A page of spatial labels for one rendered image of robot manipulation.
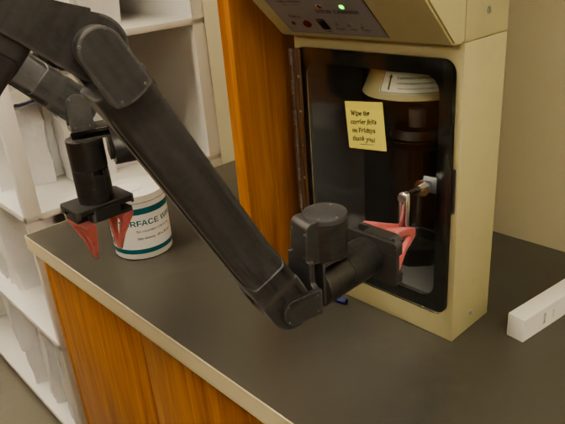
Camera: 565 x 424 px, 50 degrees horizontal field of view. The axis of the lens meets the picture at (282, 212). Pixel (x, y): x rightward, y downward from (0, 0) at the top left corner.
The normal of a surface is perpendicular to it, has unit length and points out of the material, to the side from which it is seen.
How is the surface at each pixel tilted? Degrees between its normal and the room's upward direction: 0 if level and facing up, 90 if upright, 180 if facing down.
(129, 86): 91
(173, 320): 0
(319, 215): 1
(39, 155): 90
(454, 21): 90
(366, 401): 0
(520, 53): 90
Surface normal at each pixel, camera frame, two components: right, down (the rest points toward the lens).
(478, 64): 0.69, 0.25
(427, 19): -0.46, 0.88
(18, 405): -0.07, -0.91
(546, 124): -0.72, 0.33
